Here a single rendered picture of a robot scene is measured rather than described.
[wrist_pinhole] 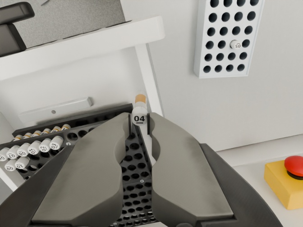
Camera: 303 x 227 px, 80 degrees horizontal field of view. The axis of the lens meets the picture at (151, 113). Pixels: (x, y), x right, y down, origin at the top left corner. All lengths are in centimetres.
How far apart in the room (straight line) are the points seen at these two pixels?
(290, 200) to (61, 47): 39
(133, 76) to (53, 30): 96
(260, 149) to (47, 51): 47
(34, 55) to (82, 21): 96
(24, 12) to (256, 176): 45
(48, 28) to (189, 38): 96
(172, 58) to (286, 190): 29
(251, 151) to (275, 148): 5
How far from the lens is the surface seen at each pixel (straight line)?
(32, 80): 31
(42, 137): 27
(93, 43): 17
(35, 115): 32
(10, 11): 21
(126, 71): 27
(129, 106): 25
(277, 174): 41
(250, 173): 46
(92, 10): 112
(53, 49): 18
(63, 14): 116
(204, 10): 31
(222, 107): 41
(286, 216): 42
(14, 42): 22
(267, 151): 52
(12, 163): 30
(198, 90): 37
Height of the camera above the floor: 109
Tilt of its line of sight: 61 degrees down
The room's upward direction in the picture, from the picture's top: 175 degrees clockwise
